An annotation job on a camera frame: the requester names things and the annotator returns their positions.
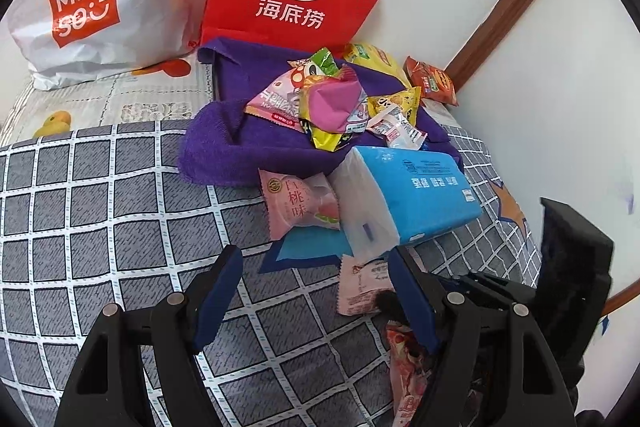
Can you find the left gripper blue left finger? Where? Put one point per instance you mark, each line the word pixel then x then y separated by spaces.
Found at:
pixel 212 294

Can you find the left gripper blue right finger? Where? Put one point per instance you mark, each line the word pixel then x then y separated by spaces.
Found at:
pixel 420 295

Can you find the pale pink small packet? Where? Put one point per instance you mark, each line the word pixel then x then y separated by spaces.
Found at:
pixel 359 283

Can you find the small white red packet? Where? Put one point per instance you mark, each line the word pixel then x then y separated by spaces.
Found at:
pixel 395 129

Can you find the pink panda snack pouch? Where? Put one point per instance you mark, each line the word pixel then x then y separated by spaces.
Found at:
pixel 279 101

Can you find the pink yellow snack bag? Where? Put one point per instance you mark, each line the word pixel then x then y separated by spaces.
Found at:
pixel 333 109

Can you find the pink red snack packet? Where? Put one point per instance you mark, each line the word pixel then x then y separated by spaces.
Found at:
pixel 410 370

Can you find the blue tissue pack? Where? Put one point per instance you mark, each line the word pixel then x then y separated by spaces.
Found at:
pixel 388 197

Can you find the pink peach pastry packet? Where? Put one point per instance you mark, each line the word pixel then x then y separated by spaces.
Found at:
pixel 298 203

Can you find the grey checked bed cover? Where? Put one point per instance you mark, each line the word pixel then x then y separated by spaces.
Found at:
pixel 101 216

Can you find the purple towel lined tray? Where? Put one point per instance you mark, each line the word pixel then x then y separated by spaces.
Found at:
pixel 224 146

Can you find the yellow small snack packet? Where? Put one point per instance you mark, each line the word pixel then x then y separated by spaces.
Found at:
pixel 407 100

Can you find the white printed sheet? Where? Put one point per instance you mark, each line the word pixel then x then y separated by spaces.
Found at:
pixel 170 93

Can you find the orange red chips bag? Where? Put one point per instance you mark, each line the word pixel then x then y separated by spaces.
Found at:
pixel 434 83

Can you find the yellow chips bag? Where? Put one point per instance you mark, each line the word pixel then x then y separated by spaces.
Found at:
pixel 370 56

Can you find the brown wooden door frame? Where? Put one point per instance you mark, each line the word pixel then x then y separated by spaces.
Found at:
pixel 496 26

